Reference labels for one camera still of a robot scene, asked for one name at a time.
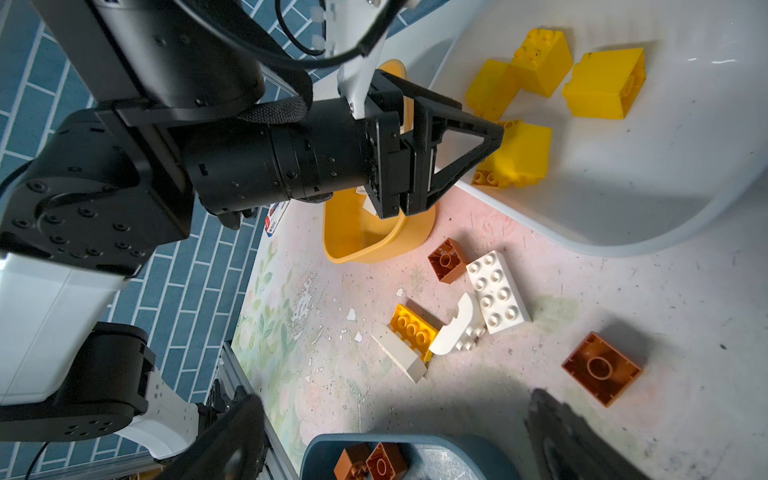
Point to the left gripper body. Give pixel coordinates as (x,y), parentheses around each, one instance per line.
(405,130)

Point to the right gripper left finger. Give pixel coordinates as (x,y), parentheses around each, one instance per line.
(233,448)

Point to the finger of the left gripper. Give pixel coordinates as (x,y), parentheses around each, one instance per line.
(448,143)

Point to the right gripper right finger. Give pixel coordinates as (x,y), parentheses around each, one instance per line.
(565,447)

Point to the yellow lego cube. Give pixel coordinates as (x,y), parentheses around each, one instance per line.
(492,90)
(605,84)

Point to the yellow studded lego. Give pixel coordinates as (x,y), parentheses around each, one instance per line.
(522,159)

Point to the brown lego pair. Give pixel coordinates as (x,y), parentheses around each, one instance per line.
(386,462)

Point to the brown lego top small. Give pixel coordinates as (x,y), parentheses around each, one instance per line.
(448,261)

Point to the white long lego brick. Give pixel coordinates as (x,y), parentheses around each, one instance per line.
(406,358)

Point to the yellow long lego brick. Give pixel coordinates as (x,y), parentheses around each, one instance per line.
(414,331)

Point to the yellow lego cube front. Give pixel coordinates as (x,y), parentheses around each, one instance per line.
(605,84)

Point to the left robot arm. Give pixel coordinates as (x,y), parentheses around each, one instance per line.
(195,104)

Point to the brown square lego right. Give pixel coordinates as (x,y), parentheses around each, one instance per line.
(602,370)

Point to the yellow plastic bin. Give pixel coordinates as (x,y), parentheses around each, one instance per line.
(352,232)

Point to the teal plastic bin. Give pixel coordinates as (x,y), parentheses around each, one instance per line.
(427,456)

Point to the toothpaste tube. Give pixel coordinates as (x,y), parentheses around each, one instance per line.
(274,215)

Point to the white flat lego plate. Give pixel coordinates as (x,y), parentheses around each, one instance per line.
(500,301)

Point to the white curved lego piece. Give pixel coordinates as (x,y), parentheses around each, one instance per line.
(463,331)

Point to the white plastic bin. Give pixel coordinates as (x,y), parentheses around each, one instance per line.
(693,141)

